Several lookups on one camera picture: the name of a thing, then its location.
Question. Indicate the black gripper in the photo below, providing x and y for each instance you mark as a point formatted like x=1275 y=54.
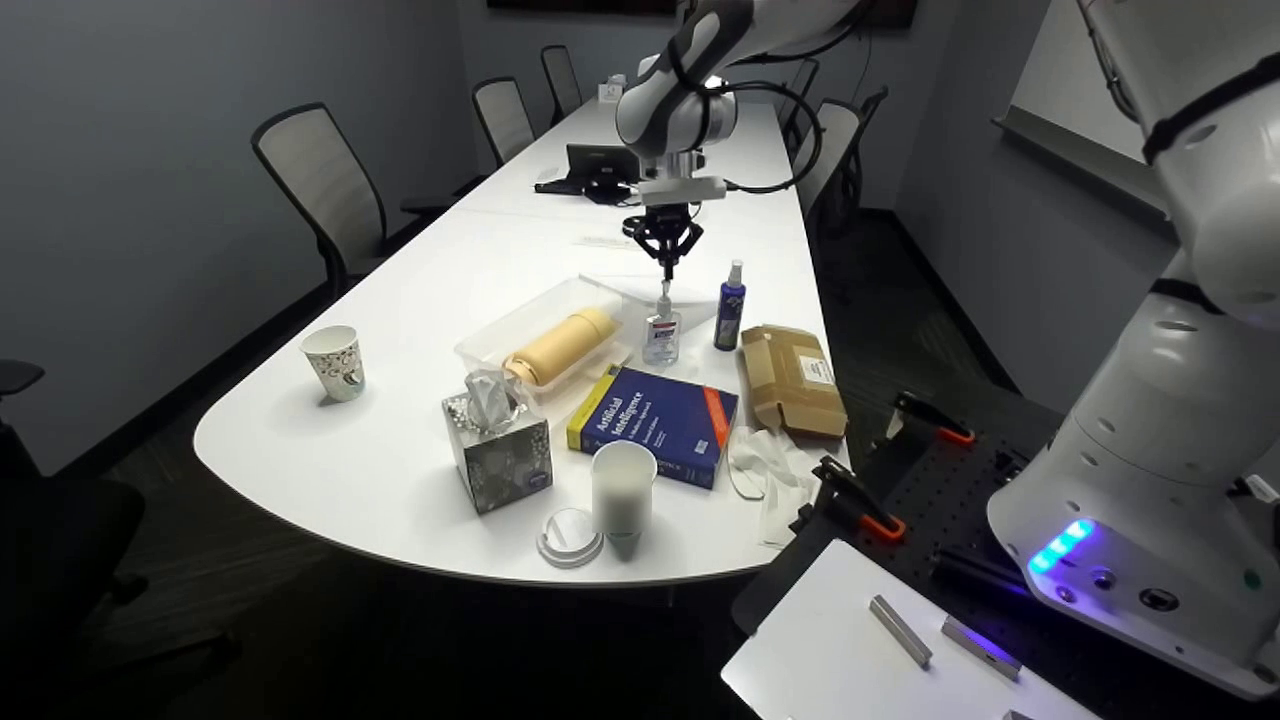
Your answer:
x=666 y=235

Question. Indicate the clear soap dispenser bottle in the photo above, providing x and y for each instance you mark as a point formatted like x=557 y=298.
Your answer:
x=661 y=350

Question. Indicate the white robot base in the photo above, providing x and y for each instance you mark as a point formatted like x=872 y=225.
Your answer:
x=1127 y=518

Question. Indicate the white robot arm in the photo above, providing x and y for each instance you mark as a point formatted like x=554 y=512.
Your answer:
x=678 y=106

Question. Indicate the blue spray bottle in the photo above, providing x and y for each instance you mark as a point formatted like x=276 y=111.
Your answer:
x=730 y=311

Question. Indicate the black conference phone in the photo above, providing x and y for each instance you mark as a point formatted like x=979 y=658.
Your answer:
x=596 y=170

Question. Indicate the cream cylindrical bottle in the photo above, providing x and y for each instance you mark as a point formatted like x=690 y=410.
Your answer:
x=557 y=350

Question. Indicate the clear plastic tray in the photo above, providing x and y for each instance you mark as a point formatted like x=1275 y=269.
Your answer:
x=494 y=340

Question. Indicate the blue textbook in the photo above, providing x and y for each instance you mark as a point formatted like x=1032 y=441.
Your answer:
x=682 y=425

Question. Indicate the brown cardboard box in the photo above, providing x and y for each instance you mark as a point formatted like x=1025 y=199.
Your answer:
x=788 y=380

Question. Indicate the patterned paper cup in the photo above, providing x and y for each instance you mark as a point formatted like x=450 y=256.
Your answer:
x=621 y=477

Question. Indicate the grey office chair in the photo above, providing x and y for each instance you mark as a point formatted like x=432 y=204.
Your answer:
x=560 y=79
x=325 y=180
x=502 y=119

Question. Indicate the crumpled white plastic wrap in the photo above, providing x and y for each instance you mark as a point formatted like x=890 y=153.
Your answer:
x=772 y=477

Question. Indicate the grey patterned tissue box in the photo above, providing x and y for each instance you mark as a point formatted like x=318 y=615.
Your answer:
x=496 y=441

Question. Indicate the orange black clamp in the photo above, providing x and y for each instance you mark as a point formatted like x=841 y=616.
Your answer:
x=947 y=425
x=846 y=498

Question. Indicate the white cup lid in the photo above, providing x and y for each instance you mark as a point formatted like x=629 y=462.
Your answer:
x=569 y=537

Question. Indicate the white paper cup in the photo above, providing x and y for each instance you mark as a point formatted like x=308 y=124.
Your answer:
x=339 y=362

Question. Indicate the white board with metal bars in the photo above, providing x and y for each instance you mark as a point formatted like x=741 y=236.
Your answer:
x=850 y=642

